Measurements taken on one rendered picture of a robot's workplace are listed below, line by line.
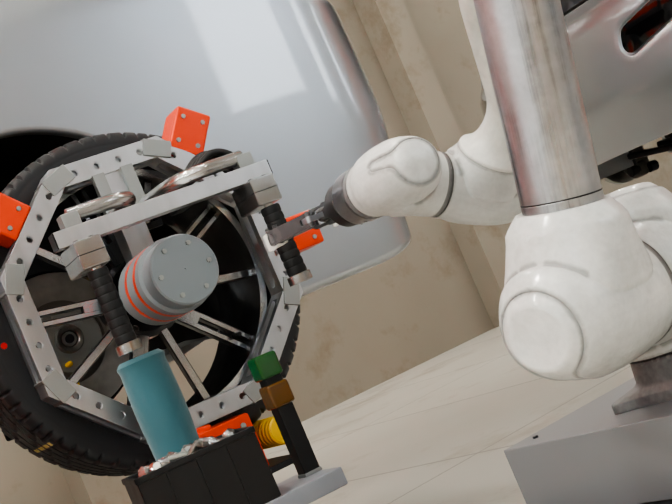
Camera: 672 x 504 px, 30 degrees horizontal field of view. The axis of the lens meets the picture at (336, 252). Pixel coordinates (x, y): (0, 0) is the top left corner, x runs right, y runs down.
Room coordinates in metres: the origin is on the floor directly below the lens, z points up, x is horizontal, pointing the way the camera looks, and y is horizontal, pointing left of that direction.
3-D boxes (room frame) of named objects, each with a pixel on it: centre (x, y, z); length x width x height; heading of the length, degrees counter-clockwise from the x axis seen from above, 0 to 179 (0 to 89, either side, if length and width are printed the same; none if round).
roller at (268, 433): (2.50, 0.28, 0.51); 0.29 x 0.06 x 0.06; 29
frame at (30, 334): (2.35, 0.34, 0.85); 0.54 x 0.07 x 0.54; 119
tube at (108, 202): (2.19, 0.37, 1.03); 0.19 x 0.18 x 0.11; 29
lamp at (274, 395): (2.05, 0.18, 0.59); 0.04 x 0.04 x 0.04; 29
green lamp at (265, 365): (2.05, 0.18, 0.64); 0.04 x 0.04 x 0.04; 29
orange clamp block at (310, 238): (2.51, 0.07, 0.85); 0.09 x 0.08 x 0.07; 119
